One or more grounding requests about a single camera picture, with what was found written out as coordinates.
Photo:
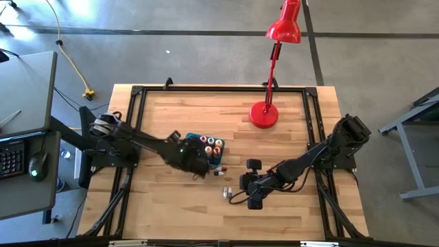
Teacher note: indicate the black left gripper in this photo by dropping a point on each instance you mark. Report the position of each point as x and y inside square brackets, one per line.
[197, 163]

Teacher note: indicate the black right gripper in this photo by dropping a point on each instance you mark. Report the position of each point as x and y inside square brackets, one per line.
[254, 187]

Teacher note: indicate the large orange bottle yellow cap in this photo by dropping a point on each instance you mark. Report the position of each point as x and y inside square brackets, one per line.
[218, 143]
[208, 150]

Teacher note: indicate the blue plastic bin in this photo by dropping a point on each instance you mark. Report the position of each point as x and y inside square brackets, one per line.
[220, 160]

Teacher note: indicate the large green food coloring bottle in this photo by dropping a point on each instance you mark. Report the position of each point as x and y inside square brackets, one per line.
[211, 140]

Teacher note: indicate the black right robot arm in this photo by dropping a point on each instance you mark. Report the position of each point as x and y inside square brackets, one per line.
[298, 168]

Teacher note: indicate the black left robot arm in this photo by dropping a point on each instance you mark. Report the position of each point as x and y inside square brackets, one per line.
[147, 142]

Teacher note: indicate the small dark dropper bottle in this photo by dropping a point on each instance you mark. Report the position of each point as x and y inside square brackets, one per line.
[229, 193]

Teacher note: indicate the red desk lamp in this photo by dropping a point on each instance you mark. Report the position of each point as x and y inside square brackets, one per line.
[264, 116]

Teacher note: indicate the blue round object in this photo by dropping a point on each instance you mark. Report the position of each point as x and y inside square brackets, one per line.
[60, 185]

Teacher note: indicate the metal side table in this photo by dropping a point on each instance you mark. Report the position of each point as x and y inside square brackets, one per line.
[407, 151]

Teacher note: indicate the black computer mouse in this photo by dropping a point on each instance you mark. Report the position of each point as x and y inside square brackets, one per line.
[37, 164]

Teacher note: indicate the dark office desk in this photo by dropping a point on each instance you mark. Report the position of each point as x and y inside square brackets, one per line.
[20, 199]

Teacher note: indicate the black keyboard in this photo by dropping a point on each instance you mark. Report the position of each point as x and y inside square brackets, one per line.
[12, 159]

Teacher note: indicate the silver rod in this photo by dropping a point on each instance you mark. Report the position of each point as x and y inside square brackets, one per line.
[12, 116]

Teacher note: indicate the black desk item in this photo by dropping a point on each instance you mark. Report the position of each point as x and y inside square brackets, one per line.
[3, 56]

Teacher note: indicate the black stand foot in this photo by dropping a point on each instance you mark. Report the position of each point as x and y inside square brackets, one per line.
[12, 4]
[4, 27]

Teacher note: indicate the black aluminium table frame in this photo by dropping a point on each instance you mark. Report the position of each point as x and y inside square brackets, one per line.
[223, 88]

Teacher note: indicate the silver metal bracket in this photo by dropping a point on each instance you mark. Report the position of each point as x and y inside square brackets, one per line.
[127, 243]
[319, 244]

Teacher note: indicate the black upright post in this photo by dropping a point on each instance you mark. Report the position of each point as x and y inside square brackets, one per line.
[85, 171]

